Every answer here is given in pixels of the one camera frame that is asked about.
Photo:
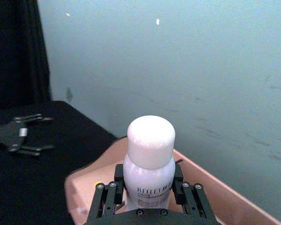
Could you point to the black table cloth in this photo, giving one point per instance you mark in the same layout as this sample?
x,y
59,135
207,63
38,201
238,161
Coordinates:
x,y
49,187

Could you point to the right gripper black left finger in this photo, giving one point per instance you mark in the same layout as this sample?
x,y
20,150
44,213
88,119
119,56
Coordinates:
x,y
107,199

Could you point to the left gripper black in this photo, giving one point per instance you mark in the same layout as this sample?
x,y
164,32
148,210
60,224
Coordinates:
x,y
7,136

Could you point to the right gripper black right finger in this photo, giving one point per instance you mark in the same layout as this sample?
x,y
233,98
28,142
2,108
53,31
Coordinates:
x,y
192,199

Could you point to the black hanging cloth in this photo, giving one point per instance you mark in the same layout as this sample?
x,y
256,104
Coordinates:
x,y
14,47

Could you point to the white plastic bottle with cap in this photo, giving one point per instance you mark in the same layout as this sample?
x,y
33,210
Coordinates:
x,y
150,140

